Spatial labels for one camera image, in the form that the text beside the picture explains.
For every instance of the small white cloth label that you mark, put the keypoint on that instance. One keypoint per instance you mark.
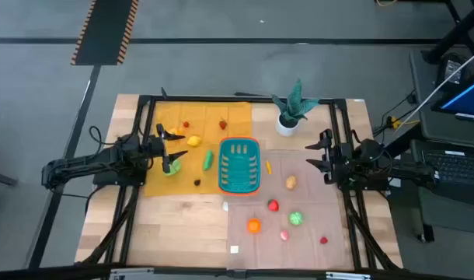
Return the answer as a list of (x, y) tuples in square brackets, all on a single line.
[(225, 206)]

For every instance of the pale pink cloth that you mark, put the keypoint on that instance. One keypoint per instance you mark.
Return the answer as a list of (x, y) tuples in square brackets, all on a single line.
[(307, 253)]

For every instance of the green toy cabbage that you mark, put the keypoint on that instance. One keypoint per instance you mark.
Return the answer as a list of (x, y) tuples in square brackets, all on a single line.
[(295, 218)]

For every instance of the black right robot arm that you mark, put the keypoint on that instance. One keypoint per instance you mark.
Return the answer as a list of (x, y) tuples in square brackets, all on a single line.
[(392, 169)]

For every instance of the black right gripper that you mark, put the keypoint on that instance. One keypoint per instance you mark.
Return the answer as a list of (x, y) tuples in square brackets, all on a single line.
[(341, 159)]

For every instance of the tan toy potato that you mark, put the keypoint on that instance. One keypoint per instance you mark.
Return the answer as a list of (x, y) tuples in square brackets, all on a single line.
[(291, 182)]

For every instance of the white plant pot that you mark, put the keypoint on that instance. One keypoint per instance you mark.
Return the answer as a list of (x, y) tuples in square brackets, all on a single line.
[(285, 130)]

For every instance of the pink toy peach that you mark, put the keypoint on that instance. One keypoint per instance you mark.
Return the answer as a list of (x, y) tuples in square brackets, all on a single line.
[(284, 235)]

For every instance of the red toy fruit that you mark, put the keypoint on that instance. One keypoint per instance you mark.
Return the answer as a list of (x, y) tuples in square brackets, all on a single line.
[(273, 205)]

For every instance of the black hazard-striped floor mat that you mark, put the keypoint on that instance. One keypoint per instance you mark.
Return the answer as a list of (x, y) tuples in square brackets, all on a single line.
[(105, 31)]

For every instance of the monitor with blue screen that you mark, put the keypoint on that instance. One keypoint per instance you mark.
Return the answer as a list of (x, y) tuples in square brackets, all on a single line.
[(466, 99)]

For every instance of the black stand leg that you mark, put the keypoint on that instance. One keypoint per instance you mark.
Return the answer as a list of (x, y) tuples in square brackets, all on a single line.
[(454, 35)]

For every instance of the green leafy plant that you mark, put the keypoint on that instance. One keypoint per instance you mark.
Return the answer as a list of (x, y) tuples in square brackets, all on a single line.
[(295, 103)]

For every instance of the black aluminium table frame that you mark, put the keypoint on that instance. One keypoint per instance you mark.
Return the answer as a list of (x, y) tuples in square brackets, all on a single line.
[(206, 98)]

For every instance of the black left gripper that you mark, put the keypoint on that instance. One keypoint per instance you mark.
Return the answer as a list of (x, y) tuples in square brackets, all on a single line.
[(156, 147)]

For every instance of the yellow cloth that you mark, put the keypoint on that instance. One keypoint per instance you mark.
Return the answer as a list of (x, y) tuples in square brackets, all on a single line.
[(206, 114)]

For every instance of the red toy raspberry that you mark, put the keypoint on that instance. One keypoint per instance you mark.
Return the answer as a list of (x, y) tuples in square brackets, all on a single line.
[(323, 240)]

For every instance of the yellow toy lemon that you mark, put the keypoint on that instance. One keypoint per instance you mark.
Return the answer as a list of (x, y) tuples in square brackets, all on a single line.
[(194, 141)]

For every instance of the black laptop keyboard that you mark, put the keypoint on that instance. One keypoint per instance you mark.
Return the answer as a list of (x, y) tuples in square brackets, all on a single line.
[(454, 167)]

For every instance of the white slanted pole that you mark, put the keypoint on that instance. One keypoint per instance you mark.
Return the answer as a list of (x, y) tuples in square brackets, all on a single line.
[(443, 83)]

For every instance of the green toy cucumber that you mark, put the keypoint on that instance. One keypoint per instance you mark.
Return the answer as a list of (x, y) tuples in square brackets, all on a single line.
[(208, 160)]

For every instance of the red strawberry with green stem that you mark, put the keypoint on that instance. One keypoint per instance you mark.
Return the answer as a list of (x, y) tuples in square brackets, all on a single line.
[(222, 124)]

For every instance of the small dark brown toy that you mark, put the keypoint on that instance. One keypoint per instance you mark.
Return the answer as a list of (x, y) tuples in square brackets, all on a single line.
[(197, 182)]

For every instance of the white paper label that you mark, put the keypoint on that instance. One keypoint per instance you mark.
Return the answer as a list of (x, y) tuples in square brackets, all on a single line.
[(234, 249)]

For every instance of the light green toy starfruit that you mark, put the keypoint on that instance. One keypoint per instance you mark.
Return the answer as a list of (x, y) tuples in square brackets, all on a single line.
[(175, 168)]

